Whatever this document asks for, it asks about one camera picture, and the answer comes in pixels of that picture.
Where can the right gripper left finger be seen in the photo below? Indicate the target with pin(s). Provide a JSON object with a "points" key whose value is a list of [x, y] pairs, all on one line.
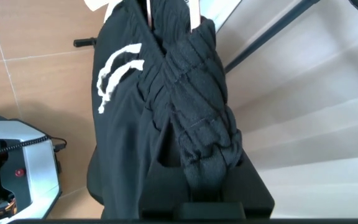
{"points": [[163, 186]]}

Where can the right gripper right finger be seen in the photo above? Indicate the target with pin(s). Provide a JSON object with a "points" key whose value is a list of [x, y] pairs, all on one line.
{"points": [[250, 186]]}

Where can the black garment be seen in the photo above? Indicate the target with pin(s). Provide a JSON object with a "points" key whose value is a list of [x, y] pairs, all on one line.
{"points": [[191, 93]]}

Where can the white printed t-shirt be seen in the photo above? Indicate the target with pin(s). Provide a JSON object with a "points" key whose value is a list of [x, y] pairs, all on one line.
{"points": [[95, 3]]}

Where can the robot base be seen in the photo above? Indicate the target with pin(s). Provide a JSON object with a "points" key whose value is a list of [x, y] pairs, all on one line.
{"points": [[36, 161]]}

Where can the black clothes rack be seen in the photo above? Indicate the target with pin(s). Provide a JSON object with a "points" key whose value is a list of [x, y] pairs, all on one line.
{"points": [[259, 37]]}

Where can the beige curtain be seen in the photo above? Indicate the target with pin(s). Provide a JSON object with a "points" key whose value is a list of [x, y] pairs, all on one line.
{"points": [[306, 124]]}

